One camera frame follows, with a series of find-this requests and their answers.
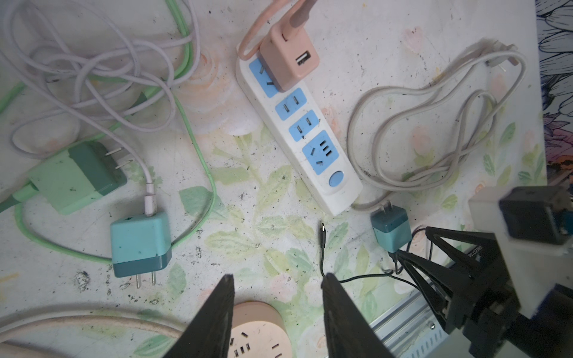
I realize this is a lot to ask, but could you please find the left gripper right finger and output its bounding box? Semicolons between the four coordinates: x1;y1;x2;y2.
322;273;392;357

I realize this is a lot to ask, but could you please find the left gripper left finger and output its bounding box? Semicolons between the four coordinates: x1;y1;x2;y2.
164;274;235;357

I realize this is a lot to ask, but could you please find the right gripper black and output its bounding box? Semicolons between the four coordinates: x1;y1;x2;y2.
396;227;572;357

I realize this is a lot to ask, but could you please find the teal charger adapter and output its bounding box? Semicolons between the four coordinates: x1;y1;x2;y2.
370;201;413;254
110;212;172;288

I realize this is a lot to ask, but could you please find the black cable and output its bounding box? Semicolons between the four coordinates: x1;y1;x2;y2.
318;221;431;287

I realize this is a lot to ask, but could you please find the white blue power strip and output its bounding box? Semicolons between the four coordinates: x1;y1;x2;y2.
236;56;363;216

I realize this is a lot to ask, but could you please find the pink charger adapter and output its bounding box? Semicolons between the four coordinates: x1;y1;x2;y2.
260;22;319;92

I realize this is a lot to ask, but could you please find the pink usb cable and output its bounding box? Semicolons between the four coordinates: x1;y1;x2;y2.
236;0;319;61

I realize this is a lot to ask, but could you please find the round pink power socket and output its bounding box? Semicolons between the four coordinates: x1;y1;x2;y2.
228;301;293;358

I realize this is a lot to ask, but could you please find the green charger adapter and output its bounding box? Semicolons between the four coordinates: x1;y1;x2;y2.
27;142;127;216

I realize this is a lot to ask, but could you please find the aluminium front rail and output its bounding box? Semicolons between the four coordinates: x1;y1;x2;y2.
371;292;449;358

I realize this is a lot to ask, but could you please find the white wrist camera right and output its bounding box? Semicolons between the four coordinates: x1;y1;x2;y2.
469;186;572;318

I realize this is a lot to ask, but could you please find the pink socket cord with plug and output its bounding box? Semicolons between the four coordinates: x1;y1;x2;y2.
0;308;184;358

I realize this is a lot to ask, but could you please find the white power strip cord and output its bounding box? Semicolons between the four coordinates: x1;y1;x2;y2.
346;39;528;211

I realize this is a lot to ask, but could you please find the green cable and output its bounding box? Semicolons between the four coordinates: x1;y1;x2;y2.
0;0;218;265

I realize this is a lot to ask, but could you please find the white thin cable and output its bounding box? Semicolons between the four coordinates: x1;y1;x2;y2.
0;0;202;218

